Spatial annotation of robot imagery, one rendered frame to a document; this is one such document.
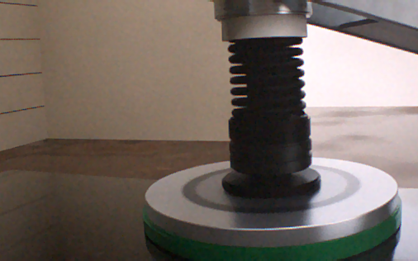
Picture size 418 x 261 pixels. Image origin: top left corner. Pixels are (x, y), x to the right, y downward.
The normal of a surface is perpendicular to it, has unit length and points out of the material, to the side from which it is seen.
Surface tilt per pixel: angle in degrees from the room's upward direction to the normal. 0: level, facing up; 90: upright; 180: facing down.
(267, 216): 0
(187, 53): 90
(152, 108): 90
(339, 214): 0
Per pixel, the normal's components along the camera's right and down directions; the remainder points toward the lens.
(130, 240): -0.06, -0.99
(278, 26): 0.18, 0.14
